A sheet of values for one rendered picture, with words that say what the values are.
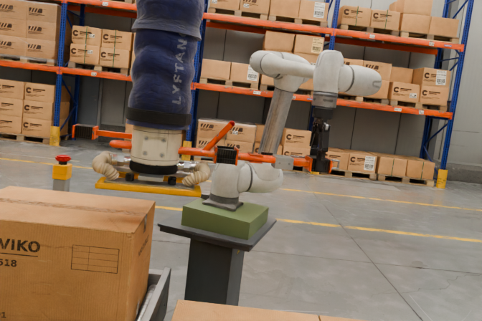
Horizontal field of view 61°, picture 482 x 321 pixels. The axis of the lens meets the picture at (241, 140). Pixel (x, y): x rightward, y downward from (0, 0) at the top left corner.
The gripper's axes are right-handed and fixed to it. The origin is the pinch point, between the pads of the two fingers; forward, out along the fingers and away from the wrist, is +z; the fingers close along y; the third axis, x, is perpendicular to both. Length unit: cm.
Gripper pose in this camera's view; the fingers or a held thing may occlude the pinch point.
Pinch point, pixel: (315, 161)
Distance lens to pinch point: 158.2
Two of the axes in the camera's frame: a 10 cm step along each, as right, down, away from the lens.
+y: 1.2, 1.1, -9.9
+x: 9.9, 1.0, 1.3
